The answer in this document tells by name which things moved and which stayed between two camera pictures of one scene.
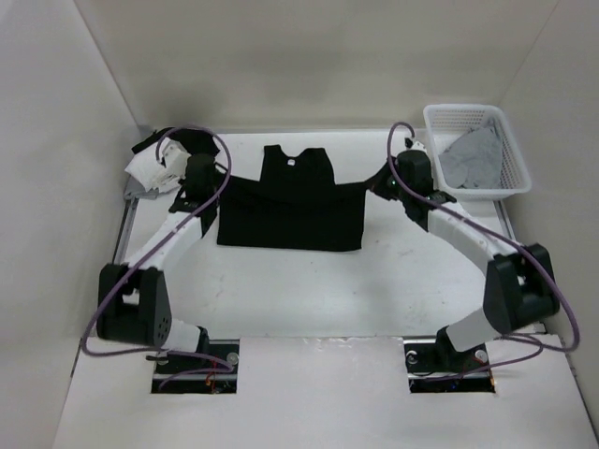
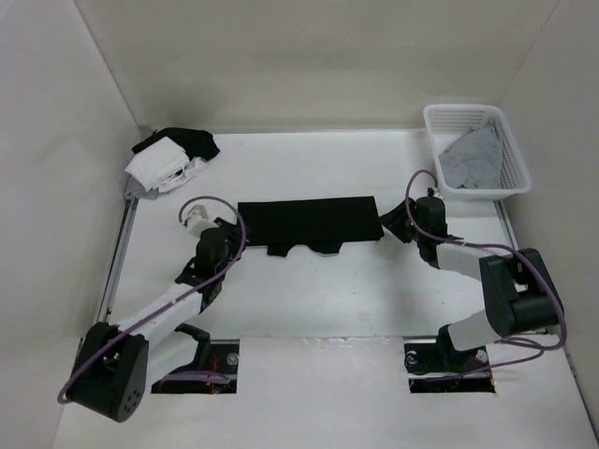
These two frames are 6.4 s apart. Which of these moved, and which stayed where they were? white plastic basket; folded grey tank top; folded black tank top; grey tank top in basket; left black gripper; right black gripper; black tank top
Moved: right black gripper; black tank top; left black gripper
Stayed: white plastic basket; grey tank top in basket; folded black tank top; folded grey tank top
